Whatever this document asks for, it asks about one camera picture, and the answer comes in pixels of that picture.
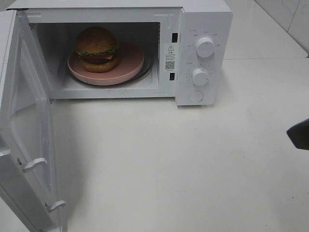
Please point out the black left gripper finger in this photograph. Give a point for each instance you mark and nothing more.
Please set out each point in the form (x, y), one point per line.
(299, 135)

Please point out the round white door button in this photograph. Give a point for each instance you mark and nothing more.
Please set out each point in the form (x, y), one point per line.
(196, 96)

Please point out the pink round plate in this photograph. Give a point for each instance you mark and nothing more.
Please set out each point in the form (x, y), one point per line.
(127, 50)

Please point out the burger with lettuce and cheese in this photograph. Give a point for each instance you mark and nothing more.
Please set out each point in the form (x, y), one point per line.
(97, 49)

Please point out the white microwave door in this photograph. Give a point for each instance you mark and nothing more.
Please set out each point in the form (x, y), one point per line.
(28, 179)

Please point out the white lower microwave knob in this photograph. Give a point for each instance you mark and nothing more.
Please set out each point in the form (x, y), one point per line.
(200, 77)

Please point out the white microwave knob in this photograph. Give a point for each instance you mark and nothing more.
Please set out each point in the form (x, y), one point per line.
(200, 77)
(205, 46)

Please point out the white upper microwave knob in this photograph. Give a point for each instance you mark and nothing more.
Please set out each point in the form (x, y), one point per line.
(205, 46)

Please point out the white microwave oven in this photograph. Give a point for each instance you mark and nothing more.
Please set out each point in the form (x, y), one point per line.
(166, 31)

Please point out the glass microwave turntable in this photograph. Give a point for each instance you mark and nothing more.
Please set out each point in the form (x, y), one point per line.
(126, 71)

